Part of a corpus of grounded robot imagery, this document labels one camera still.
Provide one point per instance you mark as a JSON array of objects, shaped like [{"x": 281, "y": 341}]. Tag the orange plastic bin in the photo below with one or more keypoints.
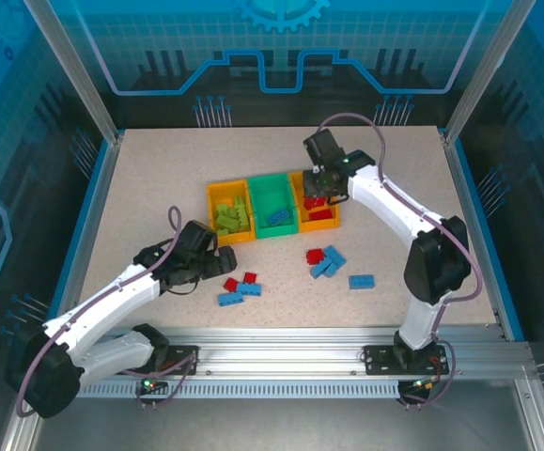
[
  {"x": 212, "y": 192},
  {"x": 318, "y": 226}
]

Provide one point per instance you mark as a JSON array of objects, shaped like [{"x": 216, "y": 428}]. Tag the green lego brick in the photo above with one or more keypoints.
[
  {"x": 245, "y": 223},
  {"x": 224, "y": 225},
  {"x": 224, "y": 209},
  {"x": 241, "y": 205}
]

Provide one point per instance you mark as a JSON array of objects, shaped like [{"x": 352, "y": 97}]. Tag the blue lego brick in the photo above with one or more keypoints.
[
  {"x": 249, "y": 289},
  {"x": 362, "y": 282},
  {"x": 336, "y": 256},
  {"x": 324, "y": 269},
  {"x": 278, "y": 217},
  {"x": 230, "y": 299}
]

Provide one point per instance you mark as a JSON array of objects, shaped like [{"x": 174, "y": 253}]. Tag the green plastic bin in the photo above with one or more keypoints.
[{"x": 271, "y": 192}]

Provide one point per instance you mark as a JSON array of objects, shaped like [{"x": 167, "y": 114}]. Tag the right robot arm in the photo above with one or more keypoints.
[{"x": 436, "y": 263}]

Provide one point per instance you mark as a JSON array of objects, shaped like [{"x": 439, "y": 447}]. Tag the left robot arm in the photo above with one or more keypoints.
[{"x": 102, "y": 303}]

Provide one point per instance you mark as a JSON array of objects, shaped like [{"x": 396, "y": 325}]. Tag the small red lego brick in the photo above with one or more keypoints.
[
  {"x": 230, "y": 284},
  {"x": 251, "y": 277}
]

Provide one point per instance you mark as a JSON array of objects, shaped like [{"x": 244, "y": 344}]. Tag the blue printed back panel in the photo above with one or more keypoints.
[{"x": 276, "y": 47}]

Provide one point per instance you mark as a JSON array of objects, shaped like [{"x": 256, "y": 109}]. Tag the small connector board with LED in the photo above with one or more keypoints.
[
  {"x": 422, "y": 385},
  {"x": 151, "y": 384}
]

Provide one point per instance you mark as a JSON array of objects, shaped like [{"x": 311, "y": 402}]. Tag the metal tray shelf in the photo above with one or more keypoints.
[{"x": 276, "y": 427}]

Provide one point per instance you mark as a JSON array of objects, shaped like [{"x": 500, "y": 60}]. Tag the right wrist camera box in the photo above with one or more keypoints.
[{"x": 316, "y": 167}]

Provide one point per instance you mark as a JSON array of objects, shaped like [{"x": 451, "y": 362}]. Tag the aluminium mounting rail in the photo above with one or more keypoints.
[{"x": 276, "y": 347}]

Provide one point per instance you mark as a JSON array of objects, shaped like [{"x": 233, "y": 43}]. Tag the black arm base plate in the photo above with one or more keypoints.
[
  {"x": 379, "y": 359},
  {"x": 182, "y": 359}
]

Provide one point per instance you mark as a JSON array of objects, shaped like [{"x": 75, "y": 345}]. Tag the blue table side rail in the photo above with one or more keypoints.
[
  {"x": 473, "y": 197},
  {"x": 91, "y": 197}
]

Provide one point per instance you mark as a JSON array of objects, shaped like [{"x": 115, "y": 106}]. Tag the aluminium frame post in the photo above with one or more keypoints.
[
  {"x": 86, "y": 84},
  {"x": 478, "y": 84}
]

